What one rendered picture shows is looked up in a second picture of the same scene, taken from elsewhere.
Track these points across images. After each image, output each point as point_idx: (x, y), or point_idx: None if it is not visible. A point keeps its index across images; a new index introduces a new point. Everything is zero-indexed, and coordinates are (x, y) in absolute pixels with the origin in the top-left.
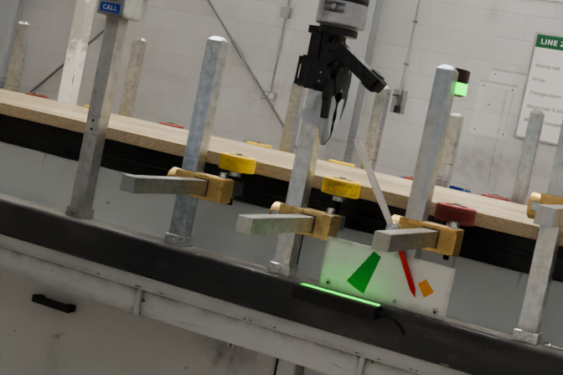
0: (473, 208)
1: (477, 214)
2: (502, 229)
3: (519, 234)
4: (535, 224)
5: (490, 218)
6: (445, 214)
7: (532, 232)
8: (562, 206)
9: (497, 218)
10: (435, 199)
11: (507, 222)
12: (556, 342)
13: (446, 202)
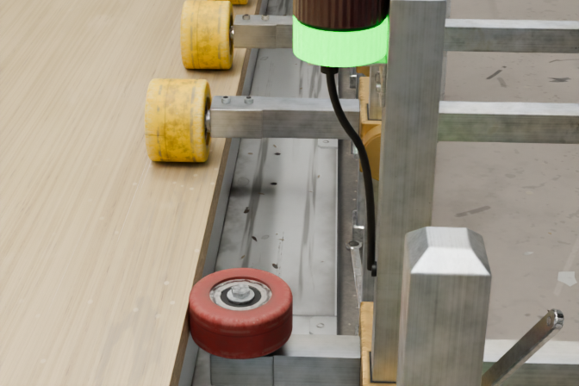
0: (42, 298)
1: (195, 279)
2: (203, 264)
3: (208, 245)
4: (179, 208)
5: (199, 264)
6: (290, 323)
7: (210, 221)
8: (547, 108)
9: (200, 252)
10: (37, 362)
11: (203, 243)
12: (185, 351)
13: (233, 310)
